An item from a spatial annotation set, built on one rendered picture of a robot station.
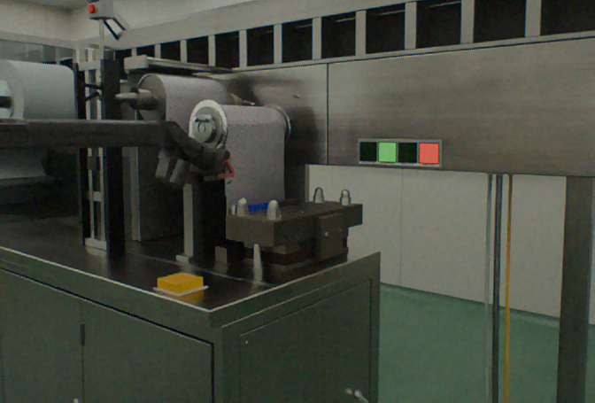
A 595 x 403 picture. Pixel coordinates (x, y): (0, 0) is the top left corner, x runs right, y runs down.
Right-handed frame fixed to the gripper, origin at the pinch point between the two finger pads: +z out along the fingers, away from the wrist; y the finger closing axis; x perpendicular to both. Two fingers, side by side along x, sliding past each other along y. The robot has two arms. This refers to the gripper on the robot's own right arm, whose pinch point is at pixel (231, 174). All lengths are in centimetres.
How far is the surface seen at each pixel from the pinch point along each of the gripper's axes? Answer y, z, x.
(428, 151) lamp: 42, 24, 18
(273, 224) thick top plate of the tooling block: 19.8, -1.0, -12.1
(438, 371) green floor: -6, 189, -35
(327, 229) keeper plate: 22.0, 17.7, -7.3
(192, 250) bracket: -7.9, 2.7, -21.4
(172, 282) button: 11.3, -17.2, -31.1
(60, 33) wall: -556, 169, 229
